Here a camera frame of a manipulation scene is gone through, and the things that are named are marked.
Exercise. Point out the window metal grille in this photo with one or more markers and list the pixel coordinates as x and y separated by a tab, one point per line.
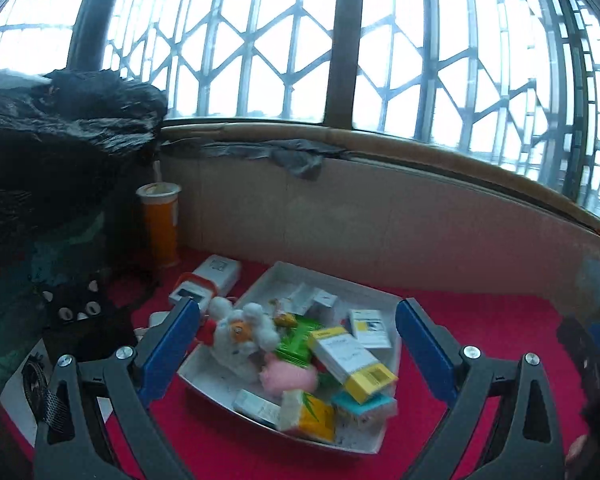
514	83

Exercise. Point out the white box with orange lid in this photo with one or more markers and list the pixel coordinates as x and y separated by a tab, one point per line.
216	276

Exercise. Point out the omeprazole medicine box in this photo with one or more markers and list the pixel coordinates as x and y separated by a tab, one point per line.
369	329

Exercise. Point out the yellow tissue pack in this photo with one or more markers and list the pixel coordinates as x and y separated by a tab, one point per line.
304	415

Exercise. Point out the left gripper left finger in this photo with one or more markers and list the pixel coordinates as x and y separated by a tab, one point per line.
72	441

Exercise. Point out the yellow white Glucophage box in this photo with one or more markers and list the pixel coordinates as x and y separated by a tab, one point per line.
359	372

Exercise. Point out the white storage tray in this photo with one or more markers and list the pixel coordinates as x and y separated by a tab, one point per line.
292	287

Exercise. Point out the black plastic bag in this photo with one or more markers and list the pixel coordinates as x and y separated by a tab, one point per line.
67	138

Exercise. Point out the pink fluffy plush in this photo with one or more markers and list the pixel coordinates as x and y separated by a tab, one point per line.
278	376

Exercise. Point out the orange drink cup with straw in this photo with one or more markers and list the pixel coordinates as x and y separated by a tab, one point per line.
160	208

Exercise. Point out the red green elf hat plush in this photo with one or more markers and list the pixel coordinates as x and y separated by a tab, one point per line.
205	332

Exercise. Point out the green snack packet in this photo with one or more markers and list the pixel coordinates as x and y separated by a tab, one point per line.
293	347

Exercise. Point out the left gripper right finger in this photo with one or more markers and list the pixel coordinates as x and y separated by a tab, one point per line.
524	441

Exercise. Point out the small white medicine box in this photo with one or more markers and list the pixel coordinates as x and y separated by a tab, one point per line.
323	306

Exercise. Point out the grey cloth on sill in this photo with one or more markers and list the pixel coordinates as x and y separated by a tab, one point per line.
301	158

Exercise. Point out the red yellow snack packet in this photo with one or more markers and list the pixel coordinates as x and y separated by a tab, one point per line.
284	319

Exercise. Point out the blue white nasal drops box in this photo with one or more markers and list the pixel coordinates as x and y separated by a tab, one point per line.
376	409

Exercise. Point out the grey long medicine box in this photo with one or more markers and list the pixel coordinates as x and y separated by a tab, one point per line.
256	408

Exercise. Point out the white fluffy chicken plush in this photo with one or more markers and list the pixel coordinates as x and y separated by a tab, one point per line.
240	334

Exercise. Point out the black cat plush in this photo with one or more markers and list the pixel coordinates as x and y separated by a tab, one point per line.
83	322

